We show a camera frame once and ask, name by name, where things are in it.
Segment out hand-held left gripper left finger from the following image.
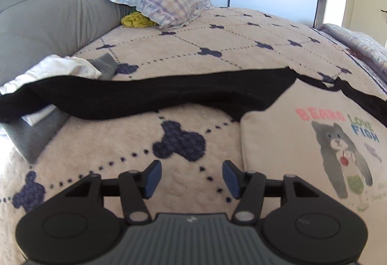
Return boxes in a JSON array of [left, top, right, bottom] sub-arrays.
[[64, 160, 163, 225]]

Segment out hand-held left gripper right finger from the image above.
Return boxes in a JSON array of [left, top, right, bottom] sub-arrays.
[[222, 160, 325, 225]]

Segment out grey garment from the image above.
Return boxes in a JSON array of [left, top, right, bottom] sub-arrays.
[[0, 53, 119, 163]]

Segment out cream cat-print sweatshirt black sleeves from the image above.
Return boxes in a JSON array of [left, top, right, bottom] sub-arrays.
[[0, 67, 387, 232]]

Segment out yellow cloth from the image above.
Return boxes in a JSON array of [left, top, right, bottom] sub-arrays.
[[121, 12, 158, 28]]

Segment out grey padded headboard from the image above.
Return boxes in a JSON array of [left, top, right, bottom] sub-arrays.
[[0, 0, 144, 86]]

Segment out white garment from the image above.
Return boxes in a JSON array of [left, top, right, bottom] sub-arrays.
[[0, 55, 102, 126]]

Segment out folded lavender quilt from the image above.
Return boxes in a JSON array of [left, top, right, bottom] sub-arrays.
[[316, 23, 387, 72]]

